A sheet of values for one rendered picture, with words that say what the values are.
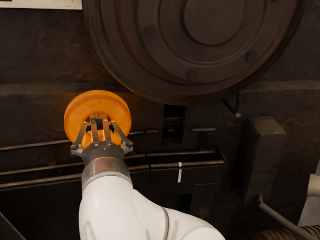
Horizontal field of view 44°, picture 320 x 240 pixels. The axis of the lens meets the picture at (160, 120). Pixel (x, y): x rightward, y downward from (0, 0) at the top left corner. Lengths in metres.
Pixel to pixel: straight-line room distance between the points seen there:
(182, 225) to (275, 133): 0.45
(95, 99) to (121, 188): 0.29
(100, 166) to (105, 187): 0.06
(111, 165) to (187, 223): 0.16
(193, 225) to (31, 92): 0.51
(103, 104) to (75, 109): 0.06
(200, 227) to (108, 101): 0.36
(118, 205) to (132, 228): 0.04
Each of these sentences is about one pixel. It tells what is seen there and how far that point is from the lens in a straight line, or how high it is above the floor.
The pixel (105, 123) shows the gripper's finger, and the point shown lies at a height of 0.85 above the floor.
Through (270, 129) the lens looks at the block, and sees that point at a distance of 1.04.
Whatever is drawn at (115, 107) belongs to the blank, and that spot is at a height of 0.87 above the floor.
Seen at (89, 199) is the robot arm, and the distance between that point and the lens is 0.64.
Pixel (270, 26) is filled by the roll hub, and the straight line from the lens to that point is 0.80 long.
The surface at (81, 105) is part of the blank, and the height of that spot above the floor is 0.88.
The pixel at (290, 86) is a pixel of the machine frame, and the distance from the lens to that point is 1.13.
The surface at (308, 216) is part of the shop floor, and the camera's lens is 2.09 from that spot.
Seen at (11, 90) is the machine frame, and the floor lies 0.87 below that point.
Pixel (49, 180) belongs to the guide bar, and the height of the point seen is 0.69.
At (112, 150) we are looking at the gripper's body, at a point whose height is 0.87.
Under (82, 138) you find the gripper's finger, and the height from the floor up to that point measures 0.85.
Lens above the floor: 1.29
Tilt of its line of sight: 29 degrees down
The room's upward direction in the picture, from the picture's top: 5 degrees clockwise
